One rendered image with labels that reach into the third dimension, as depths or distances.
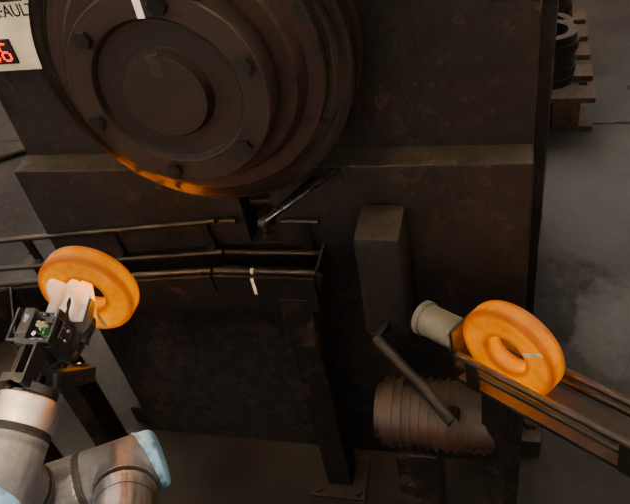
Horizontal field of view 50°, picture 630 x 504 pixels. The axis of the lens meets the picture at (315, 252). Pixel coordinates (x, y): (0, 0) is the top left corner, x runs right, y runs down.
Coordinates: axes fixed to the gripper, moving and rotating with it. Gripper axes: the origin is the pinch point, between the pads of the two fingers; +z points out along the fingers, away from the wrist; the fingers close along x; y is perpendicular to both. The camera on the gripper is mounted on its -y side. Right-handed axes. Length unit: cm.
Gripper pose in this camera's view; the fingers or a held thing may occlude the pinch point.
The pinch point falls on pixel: (84, 280)
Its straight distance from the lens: 111.9
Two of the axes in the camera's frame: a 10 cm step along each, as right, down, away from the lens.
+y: -2.2, -5.3, -8.2
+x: -9.6, 0.0, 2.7
